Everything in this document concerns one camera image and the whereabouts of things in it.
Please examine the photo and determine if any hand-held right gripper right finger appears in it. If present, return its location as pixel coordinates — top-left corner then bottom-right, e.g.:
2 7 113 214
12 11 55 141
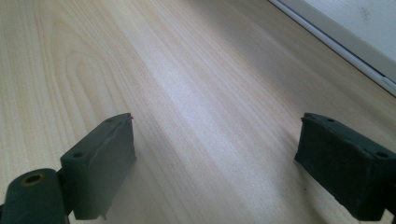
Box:
293 112 396 222

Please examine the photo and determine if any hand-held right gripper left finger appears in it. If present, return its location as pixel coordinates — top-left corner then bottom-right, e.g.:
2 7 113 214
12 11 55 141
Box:
60 112 137 221

